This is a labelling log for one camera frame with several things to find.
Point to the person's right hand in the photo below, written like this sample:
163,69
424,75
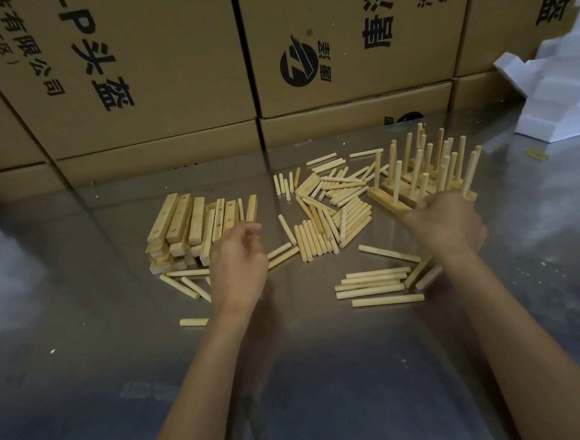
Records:
451,226

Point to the person's left hand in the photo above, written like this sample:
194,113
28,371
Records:
236,270

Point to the pile of drilled wooden bars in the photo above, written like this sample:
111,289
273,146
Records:
163,221

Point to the pile of wooden dowels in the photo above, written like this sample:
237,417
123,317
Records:
333,194

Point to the person's right forearm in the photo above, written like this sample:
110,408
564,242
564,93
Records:
527,354

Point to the person's left forearm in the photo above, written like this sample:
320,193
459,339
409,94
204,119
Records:
203,392

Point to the stack of white foam blocks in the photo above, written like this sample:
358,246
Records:
559,104

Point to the clear tape patch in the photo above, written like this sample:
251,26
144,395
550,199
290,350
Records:
148,389

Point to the shiny metal table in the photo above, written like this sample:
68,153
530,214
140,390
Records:
78,311

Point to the stack of brown cardboard boxes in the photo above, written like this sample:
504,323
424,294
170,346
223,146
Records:
175,71

